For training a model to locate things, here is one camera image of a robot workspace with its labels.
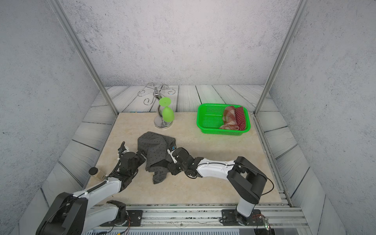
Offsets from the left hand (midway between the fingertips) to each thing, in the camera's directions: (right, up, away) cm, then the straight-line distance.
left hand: (144, 153), depth 89 cm
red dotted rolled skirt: (+63, +22, +15) cm, 68 cm away
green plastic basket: (+43, +21, +29) cm, 56 cm away
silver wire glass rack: (+3, +19, +25) cm, 31 cm away
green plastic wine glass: (+13, +24, +6) cm, 29 cm away
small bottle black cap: (-24, -8, -10) cm, 27 cm away
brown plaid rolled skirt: (+55, +21, +14) cm, 61 cm away
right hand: (+17, -6, -5) cm, 19 cm away
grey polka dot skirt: (+5, +4, 0) cm, 6 cm away
